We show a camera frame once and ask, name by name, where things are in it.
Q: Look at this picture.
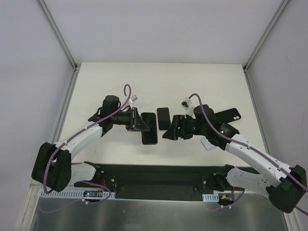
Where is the black phone case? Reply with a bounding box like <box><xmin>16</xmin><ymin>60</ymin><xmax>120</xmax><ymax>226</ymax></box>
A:
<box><xmin>140</xmin><ymin>112</ymin><xmax>158</xmax><ymax>145</ymax></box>
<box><xmin>215</xmin><ymin>108</ymin><xmax>242</xmax><ymax>123</ymax></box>

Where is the pink phone case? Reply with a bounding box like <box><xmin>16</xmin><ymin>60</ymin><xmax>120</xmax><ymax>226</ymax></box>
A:
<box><xmin>156</xmin><ymin>107</ymin><xmax>172</xmax><ymax>132</ymax></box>

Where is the light blue phone face-down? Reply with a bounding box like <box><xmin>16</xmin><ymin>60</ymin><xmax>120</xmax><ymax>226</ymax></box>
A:
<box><xmin>201</xmin><ymin>137</ymin><xmax>219</xmax><ymax>151</ymax></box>

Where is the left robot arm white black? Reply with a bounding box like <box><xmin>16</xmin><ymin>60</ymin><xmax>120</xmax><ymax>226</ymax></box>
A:
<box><xmin>31</xmin><ymin>95</ymin><xmax>150</xmax><ymax>192</ymax></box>

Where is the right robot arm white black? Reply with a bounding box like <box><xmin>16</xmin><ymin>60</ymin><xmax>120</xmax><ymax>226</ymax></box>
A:
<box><xmin>162</xmin><ymin>104</ymin><xmax>308</xmax><ymax>213</ymax></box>

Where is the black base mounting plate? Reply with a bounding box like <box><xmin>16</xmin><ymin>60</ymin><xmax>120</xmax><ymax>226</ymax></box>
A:
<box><xmin>90</xmin><ymin>164</ymin><xmax>233</xmax><ymax>201</ymax></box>

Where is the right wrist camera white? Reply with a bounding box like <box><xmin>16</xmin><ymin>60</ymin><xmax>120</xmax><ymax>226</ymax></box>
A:
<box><xmin>180</xmin><ymin>97</ymin><xmax>192</xmax><ymax>111</ymax></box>

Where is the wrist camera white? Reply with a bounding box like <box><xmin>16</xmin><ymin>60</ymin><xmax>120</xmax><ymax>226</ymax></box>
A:
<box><xmin>180</xmin><ymin>97</ymin><xmax>192</xmax><ymax>111</ymax></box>
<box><xmin>129</xmin><ymin>95</ymin><xmax>138</xmax><ymax>104</ymax></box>

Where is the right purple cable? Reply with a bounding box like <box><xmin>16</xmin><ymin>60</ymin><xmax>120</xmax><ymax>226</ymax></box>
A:
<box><xmin>187</xmin><ymin>93</ymin><xmax>308</xmax><ymax>214</ymax></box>

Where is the purple cable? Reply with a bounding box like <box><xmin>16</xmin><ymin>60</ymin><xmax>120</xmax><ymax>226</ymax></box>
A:
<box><xmin>187</xmin><ymin>93</ymin><xmax>308</xmax><ymax>214</ymax></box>
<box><xmin>38</xmin><ymin>83</ymin><xmax>132</xmax><ymax>214</ymax></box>

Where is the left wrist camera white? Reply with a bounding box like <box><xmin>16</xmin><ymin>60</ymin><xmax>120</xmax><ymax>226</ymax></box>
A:
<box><xmin>129</xmin><ymin>95</ymin><xmax>138</xmax><ymax>104</ymax></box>

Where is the right white cable duct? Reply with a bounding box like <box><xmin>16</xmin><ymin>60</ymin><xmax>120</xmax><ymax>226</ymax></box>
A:
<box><xmin>202</xmin><ymin>193</ymin><xmax>219</xmax><ymax>203</ymax></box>

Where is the white cable duct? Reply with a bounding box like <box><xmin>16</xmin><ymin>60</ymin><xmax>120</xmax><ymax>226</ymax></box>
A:
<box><xmin>202</xmin><ymin>193</ymin><xmax>219</xmax><ymax>203</ymax></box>
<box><xmin>40</xmin><ymin>190</ymin><xmax>116</xmax><ymax>200</ymax></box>

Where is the left aluminium frame post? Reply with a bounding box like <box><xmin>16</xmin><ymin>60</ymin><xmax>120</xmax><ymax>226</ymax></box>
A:
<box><xmin>36</xmin><ymin>0</ymin><xmax>79</xmax><ymax>71</ymax></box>

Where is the aluminium frame post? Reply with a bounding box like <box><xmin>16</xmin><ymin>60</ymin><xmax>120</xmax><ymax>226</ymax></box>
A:
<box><xmin>243</xmin><ymin>0</ymin><xmax>292</xmax><ymax>73</ymax></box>
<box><xmin>36</xmin><ymin>0</ymin><xmax>79</xmax><ymax>71</ymax></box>

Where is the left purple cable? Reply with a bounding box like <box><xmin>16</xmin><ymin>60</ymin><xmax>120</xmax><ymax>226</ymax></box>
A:
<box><xmin>38</xmin><ymin>83</ymin><xmax>132</xmax><ymax>214</ymax></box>

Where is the left white cable duct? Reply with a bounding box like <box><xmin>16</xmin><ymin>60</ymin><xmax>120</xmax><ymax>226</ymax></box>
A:
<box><xmin>40</xmin><ymin>190</ymin><xmax>116</xmax><ymax>200</ymax></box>

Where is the right aluminium frame post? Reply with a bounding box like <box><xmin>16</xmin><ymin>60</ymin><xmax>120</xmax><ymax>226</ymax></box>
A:
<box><xmin>243</xmin><ymin>0</ymin><xmax>292</xmax><ymax>73</ymax></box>

